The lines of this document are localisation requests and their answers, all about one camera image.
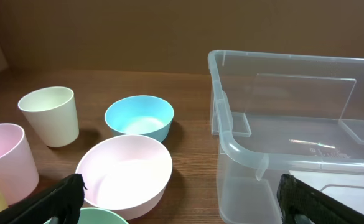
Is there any pink plastic cup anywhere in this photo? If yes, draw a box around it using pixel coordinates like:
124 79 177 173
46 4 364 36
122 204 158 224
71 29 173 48
0 123 39 205

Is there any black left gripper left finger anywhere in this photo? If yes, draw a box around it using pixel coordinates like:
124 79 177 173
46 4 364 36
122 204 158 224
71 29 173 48
0 174 86 224

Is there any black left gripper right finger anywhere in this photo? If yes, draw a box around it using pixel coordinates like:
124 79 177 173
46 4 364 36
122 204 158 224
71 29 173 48
276 174 364 224

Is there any pink plastic bowl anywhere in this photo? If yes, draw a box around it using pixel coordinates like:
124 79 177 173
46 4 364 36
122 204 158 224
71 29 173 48
75 134 173 220

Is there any light blue plastic bowl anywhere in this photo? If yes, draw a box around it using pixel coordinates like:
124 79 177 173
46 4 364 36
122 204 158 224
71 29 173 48
105 95 175 142

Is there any cream plastic cup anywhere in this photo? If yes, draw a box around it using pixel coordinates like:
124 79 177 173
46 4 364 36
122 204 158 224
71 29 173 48
17 86 79 147

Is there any mint green plastic bowl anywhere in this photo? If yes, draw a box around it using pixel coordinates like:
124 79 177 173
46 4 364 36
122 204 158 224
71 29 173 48
43 207 129 224

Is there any clear plastic storage container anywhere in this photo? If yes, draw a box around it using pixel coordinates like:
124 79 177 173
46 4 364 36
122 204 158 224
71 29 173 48
208 50 364 224

